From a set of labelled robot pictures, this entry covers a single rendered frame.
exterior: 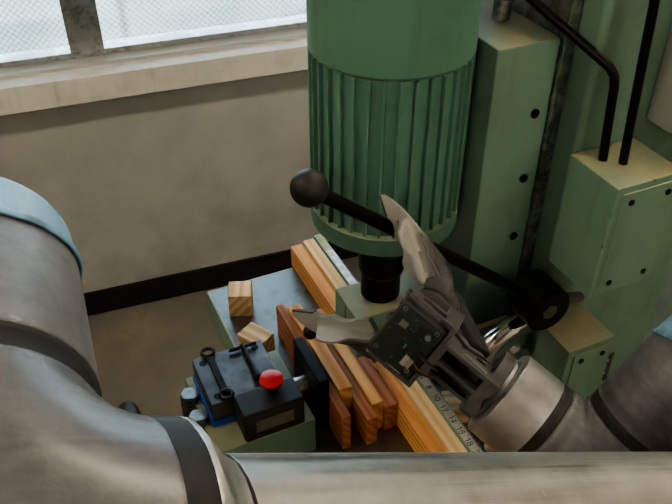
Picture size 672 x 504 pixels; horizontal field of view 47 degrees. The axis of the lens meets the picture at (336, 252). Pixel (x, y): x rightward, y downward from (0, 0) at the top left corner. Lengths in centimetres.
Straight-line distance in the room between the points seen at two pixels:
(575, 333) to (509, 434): 30
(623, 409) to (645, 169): 29
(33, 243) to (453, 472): 22
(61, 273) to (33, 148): 197
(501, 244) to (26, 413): 76
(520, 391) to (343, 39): 36
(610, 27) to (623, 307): 45
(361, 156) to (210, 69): 145
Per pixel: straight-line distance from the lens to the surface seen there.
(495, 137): 88
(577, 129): 90
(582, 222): 91
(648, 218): 91
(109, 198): 244
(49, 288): 36
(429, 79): 77
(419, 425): 104
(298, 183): 68
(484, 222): 94
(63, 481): 28
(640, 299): 118
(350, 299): 101
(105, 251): 255
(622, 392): 72
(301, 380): 106
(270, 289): 129
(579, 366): 100
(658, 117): 94
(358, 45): 75
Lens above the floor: 174
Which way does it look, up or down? 38 degrees down
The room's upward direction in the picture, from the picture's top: straight up
